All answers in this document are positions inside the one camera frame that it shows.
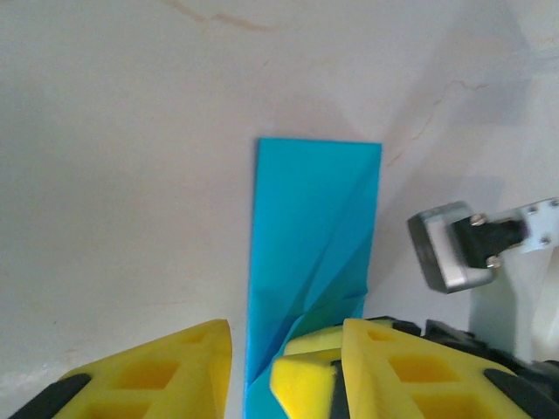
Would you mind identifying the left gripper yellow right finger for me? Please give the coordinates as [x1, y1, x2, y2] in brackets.
[330, 317, 538, 419]

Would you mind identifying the blue paper sheet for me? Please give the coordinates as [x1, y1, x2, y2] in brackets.
[242, 137, 383, 419]

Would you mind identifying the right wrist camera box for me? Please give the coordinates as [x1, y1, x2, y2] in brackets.
[406, 200, 503, 294]

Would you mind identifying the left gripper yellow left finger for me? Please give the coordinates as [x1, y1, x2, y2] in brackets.
[17, 318, 233, 419]

